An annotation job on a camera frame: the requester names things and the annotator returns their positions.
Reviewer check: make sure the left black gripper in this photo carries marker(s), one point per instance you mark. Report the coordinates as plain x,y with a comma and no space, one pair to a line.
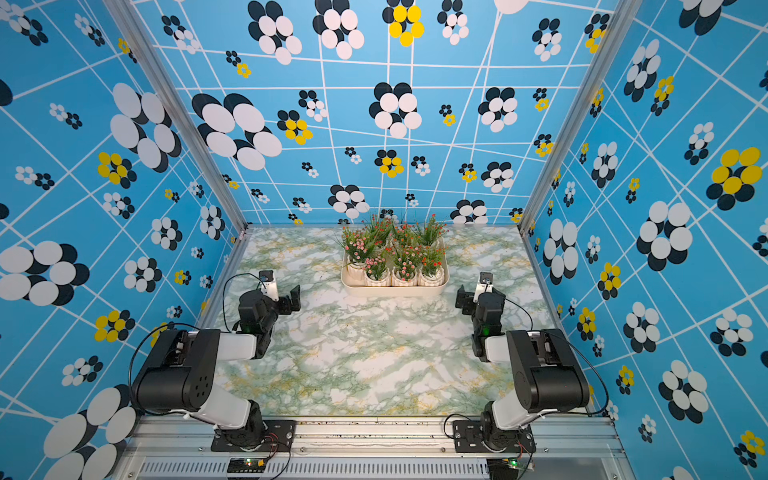
294,300

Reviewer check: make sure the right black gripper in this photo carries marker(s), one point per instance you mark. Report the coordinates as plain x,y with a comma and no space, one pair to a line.
467,299

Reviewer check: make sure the red flower pot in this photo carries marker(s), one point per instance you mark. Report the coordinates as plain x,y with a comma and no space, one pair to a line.
432,272
379,229

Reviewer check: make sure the orange flower pot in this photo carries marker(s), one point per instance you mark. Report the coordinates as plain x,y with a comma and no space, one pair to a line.
430,232

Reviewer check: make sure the small pink flower pot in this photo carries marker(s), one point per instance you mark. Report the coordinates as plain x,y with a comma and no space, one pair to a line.
404,235

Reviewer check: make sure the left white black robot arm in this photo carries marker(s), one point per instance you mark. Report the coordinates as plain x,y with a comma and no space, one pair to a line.
178,375

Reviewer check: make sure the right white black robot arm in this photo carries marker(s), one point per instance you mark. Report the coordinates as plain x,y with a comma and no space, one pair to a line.
546,375

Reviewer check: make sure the cream plastic storage box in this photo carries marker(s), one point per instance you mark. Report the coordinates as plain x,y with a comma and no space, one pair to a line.
392,291

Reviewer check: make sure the left green circuit board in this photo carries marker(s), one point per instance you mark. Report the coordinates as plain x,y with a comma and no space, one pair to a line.
240,466

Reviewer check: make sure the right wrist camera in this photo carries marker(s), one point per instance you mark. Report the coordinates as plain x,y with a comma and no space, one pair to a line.
485,282

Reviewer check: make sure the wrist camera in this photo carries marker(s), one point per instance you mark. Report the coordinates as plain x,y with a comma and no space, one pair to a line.
485,282
269,284

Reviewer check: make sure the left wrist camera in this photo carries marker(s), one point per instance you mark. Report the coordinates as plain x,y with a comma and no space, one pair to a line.
269,284

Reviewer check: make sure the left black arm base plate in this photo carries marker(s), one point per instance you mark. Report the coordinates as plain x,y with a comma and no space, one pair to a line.
274,436

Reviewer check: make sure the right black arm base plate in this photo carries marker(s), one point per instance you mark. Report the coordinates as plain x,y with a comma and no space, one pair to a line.
473,436

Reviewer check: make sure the aluminium front rail frame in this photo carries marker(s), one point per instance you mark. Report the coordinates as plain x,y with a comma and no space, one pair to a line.
379,448

